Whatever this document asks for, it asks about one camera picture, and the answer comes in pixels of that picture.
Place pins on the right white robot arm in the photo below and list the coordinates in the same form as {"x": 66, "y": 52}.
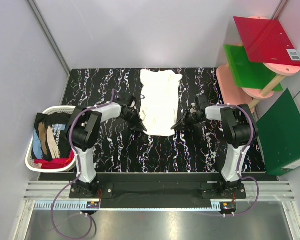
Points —
{"x": 240, "y": 131}

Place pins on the white daisy t-shirt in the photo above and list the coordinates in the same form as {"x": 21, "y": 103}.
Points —
{"x": 159, "y": 107}

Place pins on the aluminium frame rail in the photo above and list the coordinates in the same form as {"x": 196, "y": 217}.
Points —
{"x": 264, "y": 190}

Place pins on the pink wooden shelf stand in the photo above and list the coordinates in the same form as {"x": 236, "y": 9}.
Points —
{"x": 234, "y": 95}

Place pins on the black printed t-shirt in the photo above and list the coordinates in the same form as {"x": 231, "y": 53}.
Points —
{"x": 49, "y": 136}

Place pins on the grey slotted cable duct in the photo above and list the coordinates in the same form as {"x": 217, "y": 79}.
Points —
{"x": 67, "y": 205}

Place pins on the light green plastic folder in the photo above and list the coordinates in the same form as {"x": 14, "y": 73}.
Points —
{"x": 247, "y": 74}

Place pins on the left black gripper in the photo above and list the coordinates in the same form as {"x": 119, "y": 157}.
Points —
{"x": 138, "y": 120}

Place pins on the black marble table mat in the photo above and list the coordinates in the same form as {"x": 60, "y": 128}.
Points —
{"x": 120, "y": 150}

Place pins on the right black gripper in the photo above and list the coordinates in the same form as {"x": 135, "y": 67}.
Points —
{"x": 184, "y": 122}

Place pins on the red plastic folder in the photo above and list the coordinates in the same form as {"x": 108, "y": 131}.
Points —
{"x": 266, "y": 41}

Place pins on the corner aluminium post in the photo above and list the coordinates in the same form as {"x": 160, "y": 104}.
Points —
{"x": 34, "y": 8}

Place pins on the dark green ring binder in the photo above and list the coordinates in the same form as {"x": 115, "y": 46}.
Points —
{"x": 279, "y": 134}

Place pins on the red t-shirt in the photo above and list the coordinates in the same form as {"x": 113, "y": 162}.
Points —
{"x": 56, "y": 163}

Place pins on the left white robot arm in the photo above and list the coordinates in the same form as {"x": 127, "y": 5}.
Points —
{"x": 82, "y": 132}

